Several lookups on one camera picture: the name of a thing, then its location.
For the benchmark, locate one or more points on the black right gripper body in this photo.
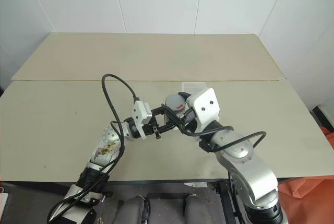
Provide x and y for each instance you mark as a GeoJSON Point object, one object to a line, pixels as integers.
{"type": "Point", "coordinates": [190, 120]}

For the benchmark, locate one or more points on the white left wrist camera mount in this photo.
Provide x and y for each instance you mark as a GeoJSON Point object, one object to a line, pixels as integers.
{"type": "Point", "coordinates": [140, 111]}

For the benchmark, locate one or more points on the white paper bag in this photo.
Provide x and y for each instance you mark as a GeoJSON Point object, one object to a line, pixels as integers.
{"type": "Point", "coordinates": [3, 201]}

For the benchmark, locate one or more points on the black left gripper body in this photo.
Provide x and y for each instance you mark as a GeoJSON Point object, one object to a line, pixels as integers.
{"type": "Point", "coordinates": [151, 130]}

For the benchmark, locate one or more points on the white paper scrap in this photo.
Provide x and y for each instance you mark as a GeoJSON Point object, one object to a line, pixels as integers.
{"type": "Point", "coordinates": [195, 184]}

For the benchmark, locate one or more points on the black metal table frame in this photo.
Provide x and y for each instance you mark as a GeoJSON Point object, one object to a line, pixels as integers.
{"type": "Point", "coordinates": [227, 200]}

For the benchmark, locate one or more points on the grey round jar lid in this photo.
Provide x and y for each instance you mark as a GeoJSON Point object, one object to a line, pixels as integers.
{"type": "Point", "coordinates": [174, 101]}

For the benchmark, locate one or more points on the white printed paper label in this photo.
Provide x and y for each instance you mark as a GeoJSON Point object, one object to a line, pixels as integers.
{"type": "Point", "coordinates": [193, 86]}

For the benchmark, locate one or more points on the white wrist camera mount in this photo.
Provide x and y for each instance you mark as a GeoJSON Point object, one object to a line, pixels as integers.
{"type": "Point", "coordinates": [140, 111]}
{"type": "Point", "coordinates": [207, 106]}

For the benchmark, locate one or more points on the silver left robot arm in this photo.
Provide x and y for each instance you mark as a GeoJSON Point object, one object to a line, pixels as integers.
{"type": "Point", "coordinates": [107, 151]}

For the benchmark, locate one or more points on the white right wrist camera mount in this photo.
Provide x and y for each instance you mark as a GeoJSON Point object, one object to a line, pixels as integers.
{"type": "Point", "coordinates": [207, 106]}

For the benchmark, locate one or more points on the orange plastic bag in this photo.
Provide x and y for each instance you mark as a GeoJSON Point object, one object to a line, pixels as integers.
{"type": "Point", "coordinates": [305, 187]}

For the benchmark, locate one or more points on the dark rounded shape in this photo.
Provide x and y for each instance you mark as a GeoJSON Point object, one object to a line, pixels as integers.
{"type": "Point", "coordinates": [135, 209]}
{"type": "Point", "coordinates": [194, 209]}

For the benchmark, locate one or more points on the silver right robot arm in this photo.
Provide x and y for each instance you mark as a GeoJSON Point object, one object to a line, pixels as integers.
{"type": "Point", "coordinates": [245, 161]}

